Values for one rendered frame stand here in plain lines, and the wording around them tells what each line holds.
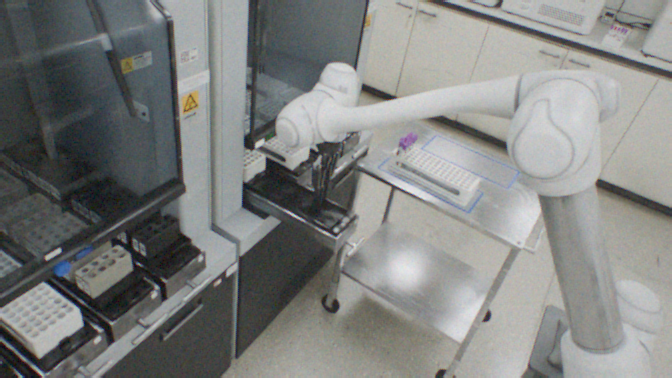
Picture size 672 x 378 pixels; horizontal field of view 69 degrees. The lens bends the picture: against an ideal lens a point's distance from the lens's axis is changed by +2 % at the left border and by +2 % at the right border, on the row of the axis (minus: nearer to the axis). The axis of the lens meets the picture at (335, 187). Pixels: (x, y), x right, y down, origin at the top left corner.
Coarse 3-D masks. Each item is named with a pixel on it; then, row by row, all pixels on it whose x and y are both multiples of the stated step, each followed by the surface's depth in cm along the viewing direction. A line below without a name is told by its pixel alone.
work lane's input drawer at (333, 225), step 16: (256, 176) 153; (272, 176) 157; (256, 192) 149; (272, 192) 151; (288, 192) 152; (304, 192) 153; (272, 208) 147; (288, 208) 145; (304, 208) 147; (320, 208) 148; (336, 208) 149; (288, 224) 147; (304, 224) 143; (320, 224) 141; (336, 224) 142; (352, 224) 146; (320, 240) 142; (336, 240) 139
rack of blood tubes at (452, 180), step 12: (396, 156) 163; (408, 156) 165; (420, 156) 166; (432, 156) 166; (396, 168) 165; (408, 168) 165; (420, 168) 160; (432, 168) 162; (444, 168) 162; (456, 168) 163; (420, 180) 162; (432, 180) 165; (444, 180) 157; (456, 180) 158; (468, 180) 158; (480, 180) 160; (456, 192) 162; (468, 192) 154
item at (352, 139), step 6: (354, 132) 185; (360, 132) 189; (348, 138) 182; (354, 138) 186; (360, 138) 191; (342, 144) 180; (348, 144) 183; (354, 144) 189; (342, 150) 182; (348, 150) 186; (354, 150) 187; (360, 150) 186; (342, 156) 184; (354, 156) 183
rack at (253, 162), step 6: (246, 150) 156; (246, 156) 153; (252, 156) 155; (258, 156) 155; (264, 156) 155; (246, 162) 151; (252, 162) 151; (258, 162) 152; (264, 162) 155; (246, 168) 148; (252, 168) 150; (258, 168) 154; (264, 168) 157; (246, 174) 149; (252, 174) 152; (246, 180) 151
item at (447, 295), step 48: (384, 144) 180; (432, 144) 185; (432, 192) 161; (480, 192) 165; (528, 192) 169; (384, 240) 218; (336, 288) 207; (384, 288) 196; (432, 288) 200; (480, 288) 204
